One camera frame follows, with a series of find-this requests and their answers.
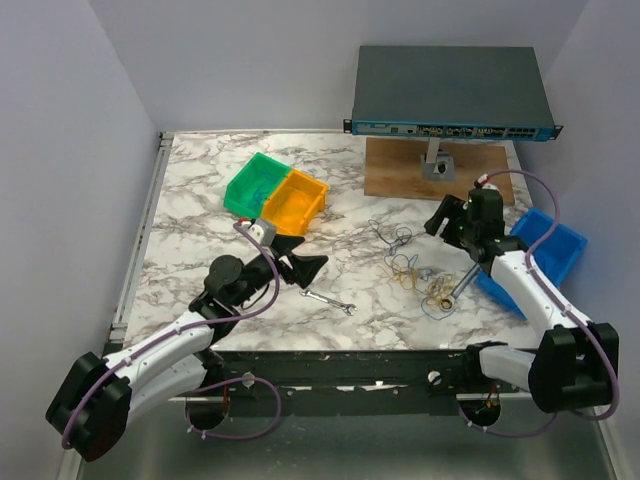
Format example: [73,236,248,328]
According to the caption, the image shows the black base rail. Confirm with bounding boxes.
[180,350,515,428]

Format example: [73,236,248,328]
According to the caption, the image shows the green plastic bin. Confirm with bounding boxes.
[223,152,291,218]

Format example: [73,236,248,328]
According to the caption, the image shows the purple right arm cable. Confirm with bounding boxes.
[457,169,621,436]

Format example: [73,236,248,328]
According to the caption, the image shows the wooden board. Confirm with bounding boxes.
[364,137,508,200]

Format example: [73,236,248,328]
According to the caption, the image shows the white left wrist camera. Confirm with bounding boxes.
[247,218,277,247]

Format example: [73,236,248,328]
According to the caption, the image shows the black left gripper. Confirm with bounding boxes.
[231,234,327,307]

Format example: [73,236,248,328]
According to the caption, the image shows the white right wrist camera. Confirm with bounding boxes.
[474,174,499,191]

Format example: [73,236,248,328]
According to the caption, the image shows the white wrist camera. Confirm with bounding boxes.
[247,218,277,247]
[474,174,499,191]

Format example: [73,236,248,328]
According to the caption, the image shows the blue plastic bin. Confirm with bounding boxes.
[475,207,588,319]

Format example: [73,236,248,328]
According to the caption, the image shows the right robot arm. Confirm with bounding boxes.
[424,188,620,413]

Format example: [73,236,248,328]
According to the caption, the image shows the blue cable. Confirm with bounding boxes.
[367,218,454,321]
[244,167,276,209]

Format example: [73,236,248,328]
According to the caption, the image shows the silver open-end wrench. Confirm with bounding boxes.
[299,289,357,316]

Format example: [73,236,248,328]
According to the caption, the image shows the yellow plastic bin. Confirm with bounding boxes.
[261,169,329,236]

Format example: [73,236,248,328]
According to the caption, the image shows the network switch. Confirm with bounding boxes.
[343,46,562,142]

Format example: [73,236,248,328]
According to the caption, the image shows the grey metal stand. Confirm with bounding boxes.
[420,138,455,183]

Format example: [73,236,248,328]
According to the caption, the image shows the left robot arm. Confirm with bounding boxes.
[45,235,328,462]

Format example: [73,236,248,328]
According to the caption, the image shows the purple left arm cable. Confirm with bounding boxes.
[60,222,284,450]

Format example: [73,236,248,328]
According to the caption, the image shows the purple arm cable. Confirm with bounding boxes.
[60,222,284,450]
[457,169,621,436]

